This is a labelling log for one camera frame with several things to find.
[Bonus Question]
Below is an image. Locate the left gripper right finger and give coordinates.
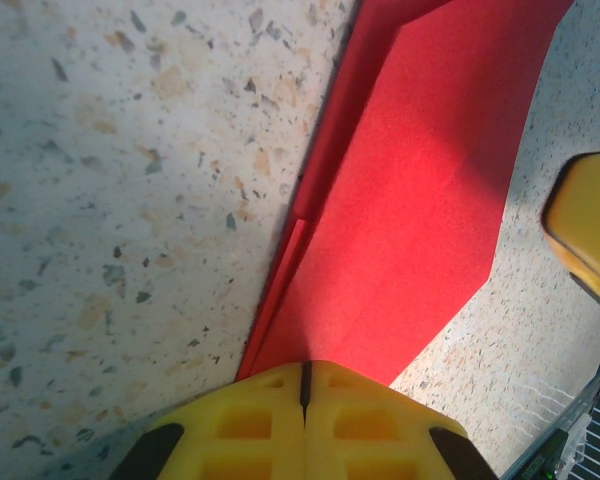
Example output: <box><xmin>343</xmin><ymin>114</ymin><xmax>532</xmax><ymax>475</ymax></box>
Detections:
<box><xmin>303</xmin><ymin>359</ymin><xmax>502</xmax><ymax>480</ymax></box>

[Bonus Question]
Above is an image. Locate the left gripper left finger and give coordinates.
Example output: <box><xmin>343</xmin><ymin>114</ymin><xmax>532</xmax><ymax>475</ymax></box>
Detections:
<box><xmin>112</xmin><ymin>360</ymin><xmax>307</xmax><ymax>480</ymax></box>

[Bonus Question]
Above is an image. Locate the small adapter with green light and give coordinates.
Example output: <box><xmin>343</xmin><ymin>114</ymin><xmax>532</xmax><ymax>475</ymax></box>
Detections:
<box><xmin>509</xmin><ymin>439</ymin><xmax>574</xmax><ymax>480</ymax></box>

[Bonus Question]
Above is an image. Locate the long aluminium profile rail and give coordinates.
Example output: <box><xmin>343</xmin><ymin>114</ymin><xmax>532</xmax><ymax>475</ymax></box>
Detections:
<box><xmin>499</xmin><ymin>368</ymin><xmax>600</xmax><ymax>480</ymax></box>

